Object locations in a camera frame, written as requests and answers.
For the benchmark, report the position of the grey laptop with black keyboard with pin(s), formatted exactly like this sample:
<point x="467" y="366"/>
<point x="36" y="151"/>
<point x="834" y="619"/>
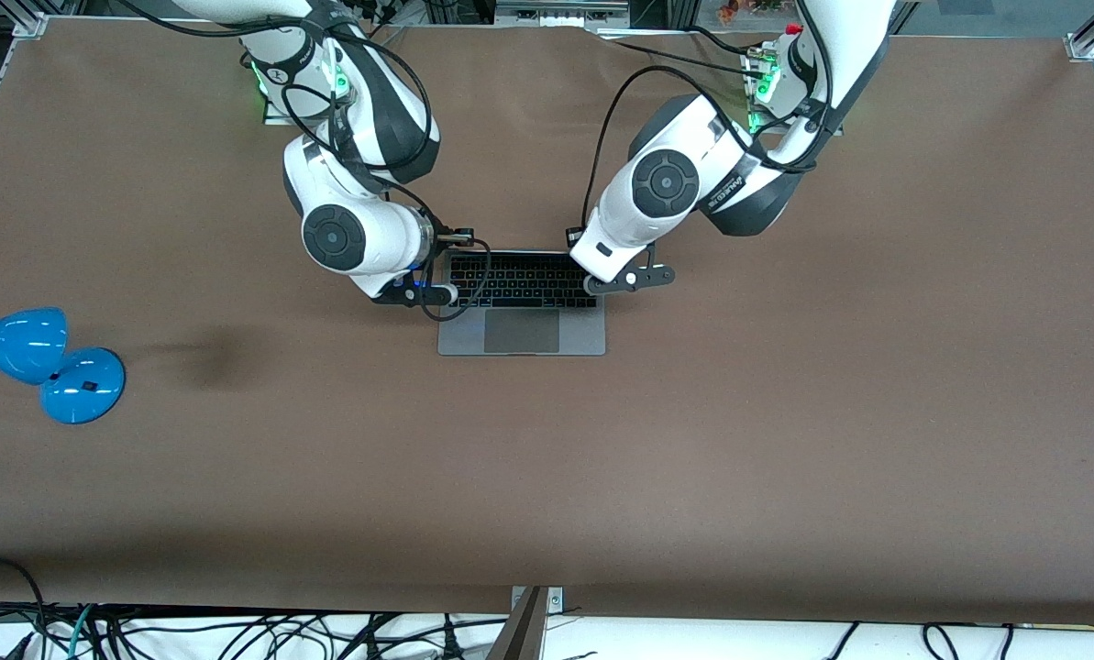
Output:
<point x="521" y="332"/>

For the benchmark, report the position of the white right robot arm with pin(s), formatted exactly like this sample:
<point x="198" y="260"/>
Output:
<point x="345" y="234"/>

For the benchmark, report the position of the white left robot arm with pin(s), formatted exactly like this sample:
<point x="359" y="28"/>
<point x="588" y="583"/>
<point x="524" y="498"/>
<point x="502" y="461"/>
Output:
<point x="666" y="183"/>

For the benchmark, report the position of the brown table cover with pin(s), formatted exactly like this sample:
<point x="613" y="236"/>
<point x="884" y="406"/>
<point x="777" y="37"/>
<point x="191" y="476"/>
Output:
<point x="693" y="440"/>

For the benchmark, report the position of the grey power strip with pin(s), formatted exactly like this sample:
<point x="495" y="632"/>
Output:
<point x="560" y="14"/>

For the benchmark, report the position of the orange decoration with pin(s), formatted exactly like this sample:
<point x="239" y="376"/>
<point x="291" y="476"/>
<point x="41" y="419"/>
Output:
<point x="748" y="9"/>

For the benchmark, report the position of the blue desk lamp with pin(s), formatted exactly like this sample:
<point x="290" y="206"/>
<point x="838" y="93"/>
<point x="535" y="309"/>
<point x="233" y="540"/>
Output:
<point x="83" y="390"/>

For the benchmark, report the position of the silver edge bracket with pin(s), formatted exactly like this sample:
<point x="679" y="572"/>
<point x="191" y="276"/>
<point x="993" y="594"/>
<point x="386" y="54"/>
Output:
<point x="556" y="600"/>

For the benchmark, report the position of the dark metal post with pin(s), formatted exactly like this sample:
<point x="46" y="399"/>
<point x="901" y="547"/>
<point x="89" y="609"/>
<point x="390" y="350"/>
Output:
<point x="521" y="632"/>

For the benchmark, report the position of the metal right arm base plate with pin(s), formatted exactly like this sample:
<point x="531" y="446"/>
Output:
<point x="271" y="115"/>

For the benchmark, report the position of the aluminium frame rail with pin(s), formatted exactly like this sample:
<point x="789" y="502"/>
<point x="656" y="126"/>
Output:
<point x="24" y="23"/>

